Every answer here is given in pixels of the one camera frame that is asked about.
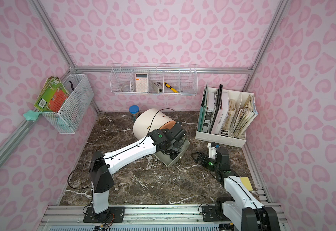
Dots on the white pink book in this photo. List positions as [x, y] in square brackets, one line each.
[221, 115]

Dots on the pink white calculator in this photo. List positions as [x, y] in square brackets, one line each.
[141, 82]

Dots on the grey stapler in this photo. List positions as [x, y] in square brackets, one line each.
[157, 87]

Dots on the orange top drawer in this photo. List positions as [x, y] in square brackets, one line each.
[169, 125]

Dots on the blue lid pencil jar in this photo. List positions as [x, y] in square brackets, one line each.
[134, 112]

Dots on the stack of magazines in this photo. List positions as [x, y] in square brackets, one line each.
[239, 117]

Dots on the white wire wall shelf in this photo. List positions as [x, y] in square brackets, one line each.
[183, 79]

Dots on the teal green folder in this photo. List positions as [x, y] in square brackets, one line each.
[202, 126]

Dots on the yellow sticky note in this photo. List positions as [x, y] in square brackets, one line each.
[246, 182]

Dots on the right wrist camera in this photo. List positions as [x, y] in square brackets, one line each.
[212, 149]

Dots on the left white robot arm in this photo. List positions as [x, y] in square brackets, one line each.
[102, 167]

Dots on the white round drawer cabinet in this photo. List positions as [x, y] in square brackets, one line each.
[148, 121]

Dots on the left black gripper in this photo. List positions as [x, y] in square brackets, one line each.
[178, 135]

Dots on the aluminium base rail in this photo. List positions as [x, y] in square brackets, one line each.
[158, 218]

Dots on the round metal tin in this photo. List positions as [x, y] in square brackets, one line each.
[125, 88]

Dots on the green red booklet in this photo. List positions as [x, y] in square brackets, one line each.
[53, 96]

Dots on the grey bottom drawer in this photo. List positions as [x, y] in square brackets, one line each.
[175, 154]

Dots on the yellow black utility knife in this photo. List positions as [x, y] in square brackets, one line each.
[171, 88]

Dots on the mint green wall hook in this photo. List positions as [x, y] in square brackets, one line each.
[32, 115]

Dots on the black binder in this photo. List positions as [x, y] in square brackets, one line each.
[218, 99]

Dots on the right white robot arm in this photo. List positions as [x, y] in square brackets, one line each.
[241, 209]

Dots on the white mesh wall basket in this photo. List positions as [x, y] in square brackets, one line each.
[68, 119]

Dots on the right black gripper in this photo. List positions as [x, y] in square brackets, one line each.
[204, 159]

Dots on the white file organizer box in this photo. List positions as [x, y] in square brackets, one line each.
[210, 109]

